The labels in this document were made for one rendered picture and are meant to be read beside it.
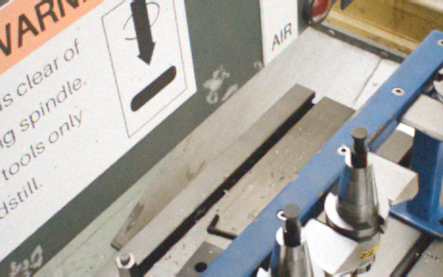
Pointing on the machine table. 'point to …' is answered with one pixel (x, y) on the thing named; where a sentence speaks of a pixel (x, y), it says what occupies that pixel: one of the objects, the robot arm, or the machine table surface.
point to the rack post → (427, 190)
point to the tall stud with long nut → (127, 265)
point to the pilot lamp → (321, 9)
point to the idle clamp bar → (200, 261)
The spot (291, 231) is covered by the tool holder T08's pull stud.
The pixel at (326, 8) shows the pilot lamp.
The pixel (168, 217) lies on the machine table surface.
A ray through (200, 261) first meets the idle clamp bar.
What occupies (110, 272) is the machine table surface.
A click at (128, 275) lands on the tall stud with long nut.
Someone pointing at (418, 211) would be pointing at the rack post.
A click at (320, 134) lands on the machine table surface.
